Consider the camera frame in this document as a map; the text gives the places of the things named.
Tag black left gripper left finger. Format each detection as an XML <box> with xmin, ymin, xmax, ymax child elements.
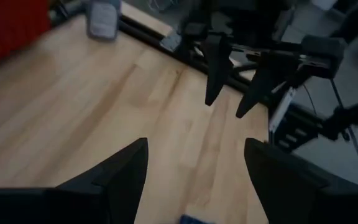
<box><xmin>0</xmin><ymin>138</ymin><xmax>149</xmax><ymax>224</ymax></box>

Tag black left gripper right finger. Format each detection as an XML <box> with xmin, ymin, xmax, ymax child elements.
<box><xmin>243</xmin><ymin>138</ymin><xmax>358</xmax><ymax>224</ymax></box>

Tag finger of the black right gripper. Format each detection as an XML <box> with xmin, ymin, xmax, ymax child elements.
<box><xmin>201</xmin><ymin>33</ymin><xmax>232</xmax><ymax>107</ymax></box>
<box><xmin>235</xmin><ymin>52</ymin><xmax>298</xmax><ymax>119</ymax></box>

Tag blue plaid cloth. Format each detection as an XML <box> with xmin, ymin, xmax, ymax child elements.
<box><xmin>178</xmin><ymin>213</ymin><xmax>216</xmax><ymax>224</ymax></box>

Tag spray bottle with blue nozzle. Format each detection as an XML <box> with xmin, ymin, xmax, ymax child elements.
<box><xmin>85</xmin><ymin>0</ymin><xmax>122</xmax><ymax>41</ymax></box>

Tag red plastic bin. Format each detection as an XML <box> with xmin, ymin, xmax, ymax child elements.
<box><xmin>0</xmin><ymin>0</ymin><xmax>52</xmax><ymax>70</ymax></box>

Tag white metal bracket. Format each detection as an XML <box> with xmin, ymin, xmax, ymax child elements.
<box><xmin>268</xmin><ymin>86</ymin><xmax>296</xmax><ymax>134</ymax></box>

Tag black aluminium frame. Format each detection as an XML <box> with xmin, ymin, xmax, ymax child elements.
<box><xmin>50</xmin><ymin>0</ymin><xmax>272</xmax><ymax>105</ymax></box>

